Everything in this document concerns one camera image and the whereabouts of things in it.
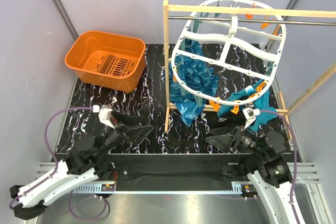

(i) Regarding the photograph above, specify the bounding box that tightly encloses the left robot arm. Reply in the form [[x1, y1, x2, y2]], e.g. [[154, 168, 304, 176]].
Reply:
[[9, 106, 154, 220]]

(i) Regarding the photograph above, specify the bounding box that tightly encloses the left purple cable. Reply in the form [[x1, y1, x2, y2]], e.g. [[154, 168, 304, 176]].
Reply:
[[9, 107, 111, 221]]

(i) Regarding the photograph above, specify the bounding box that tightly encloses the wooden clothes rack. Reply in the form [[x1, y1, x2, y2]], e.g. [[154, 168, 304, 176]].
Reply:
[[162, 0, 336, 141]]

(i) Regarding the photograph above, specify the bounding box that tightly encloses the orange plastic basket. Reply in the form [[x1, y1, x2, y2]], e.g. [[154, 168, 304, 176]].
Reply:
[[65, 30, 146, 93]]

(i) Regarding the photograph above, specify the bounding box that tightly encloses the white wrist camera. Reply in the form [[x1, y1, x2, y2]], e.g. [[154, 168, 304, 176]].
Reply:
[[92, 105, 114, 129], [243, 106, 260, 129]]

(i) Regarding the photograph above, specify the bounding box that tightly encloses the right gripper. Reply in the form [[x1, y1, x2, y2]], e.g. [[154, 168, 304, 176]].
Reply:
[[206, 116, 268, 158]]

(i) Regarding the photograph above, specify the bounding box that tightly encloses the blue patterned cloth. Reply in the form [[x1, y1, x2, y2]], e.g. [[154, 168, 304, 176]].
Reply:
[[169, 55, 218, 127]]

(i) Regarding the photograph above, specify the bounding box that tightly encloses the white round clip hanger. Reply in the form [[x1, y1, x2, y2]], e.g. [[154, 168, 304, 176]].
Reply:
[[170, 0, 287, 106]]

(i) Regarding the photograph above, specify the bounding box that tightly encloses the purple cable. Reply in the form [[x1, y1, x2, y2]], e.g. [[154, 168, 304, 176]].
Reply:
[[9, 107, 111, 221], [258, 110, 302, 224]]

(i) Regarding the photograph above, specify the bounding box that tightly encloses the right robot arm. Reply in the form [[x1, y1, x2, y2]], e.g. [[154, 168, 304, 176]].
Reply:
[[205, 126, 304, 223]]

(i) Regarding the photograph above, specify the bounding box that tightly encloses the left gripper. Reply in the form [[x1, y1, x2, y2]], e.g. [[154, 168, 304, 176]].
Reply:
[[94, 110, 154, 159]]

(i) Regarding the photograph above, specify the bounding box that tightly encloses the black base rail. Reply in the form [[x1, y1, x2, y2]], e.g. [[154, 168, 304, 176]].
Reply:
[[105, 154, 252, 193]]

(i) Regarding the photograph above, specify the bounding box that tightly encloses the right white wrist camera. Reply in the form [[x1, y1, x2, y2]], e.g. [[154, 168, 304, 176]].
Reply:
[[243, 106, 260, 129]]

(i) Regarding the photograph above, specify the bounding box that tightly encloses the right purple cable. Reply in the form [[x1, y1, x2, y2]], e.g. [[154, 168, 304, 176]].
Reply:
[[258, 110, 302, 224]]

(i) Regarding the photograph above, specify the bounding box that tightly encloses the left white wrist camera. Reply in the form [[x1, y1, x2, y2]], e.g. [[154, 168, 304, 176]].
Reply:
[[92, 105, 114, 129]]

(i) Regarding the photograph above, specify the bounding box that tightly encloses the teal cloth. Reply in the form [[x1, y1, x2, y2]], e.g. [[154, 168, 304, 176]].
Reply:
[[217, 81, 278, 132]]

